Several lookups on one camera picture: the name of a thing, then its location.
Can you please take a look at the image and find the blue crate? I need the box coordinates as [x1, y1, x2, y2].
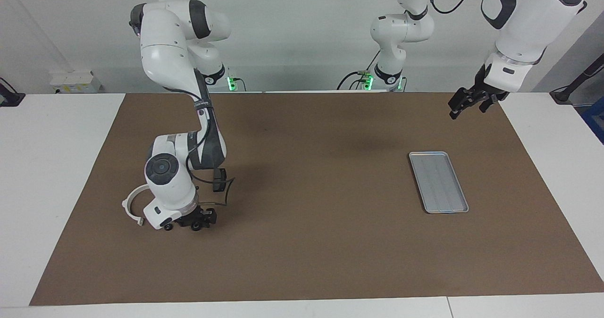
[581, 99, 604, 144]

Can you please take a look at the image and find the white curved plastic bracket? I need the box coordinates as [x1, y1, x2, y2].
[121, 185, 151, 226]

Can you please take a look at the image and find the black left base cable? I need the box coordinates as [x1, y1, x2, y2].
[336, 49, 381, 91]

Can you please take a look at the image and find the black clamp mount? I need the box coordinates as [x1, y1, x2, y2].
[0, 77, 26, 107]

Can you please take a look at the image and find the white box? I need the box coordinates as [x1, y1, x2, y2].
[50, 71, 102, 94]

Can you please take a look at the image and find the brown table mat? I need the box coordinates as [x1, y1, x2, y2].
[29, 92, 604, 307]

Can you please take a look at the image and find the silver metal tray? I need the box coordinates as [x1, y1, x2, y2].
[408, 151, 470, 214]

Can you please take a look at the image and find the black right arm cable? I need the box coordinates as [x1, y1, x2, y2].
[163, 84, 236, 207]

